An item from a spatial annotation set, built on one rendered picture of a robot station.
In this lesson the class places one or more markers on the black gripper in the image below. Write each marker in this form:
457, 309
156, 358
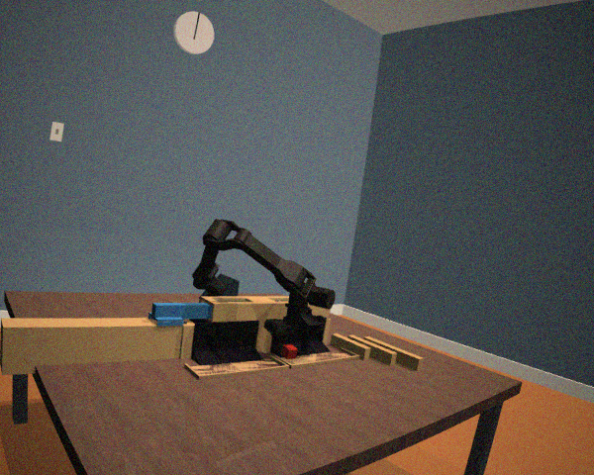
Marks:
278, 328

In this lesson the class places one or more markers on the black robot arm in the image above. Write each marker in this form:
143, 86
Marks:
289, 274

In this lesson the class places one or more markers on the red cube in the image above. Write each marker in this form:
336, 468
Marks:
289, 351

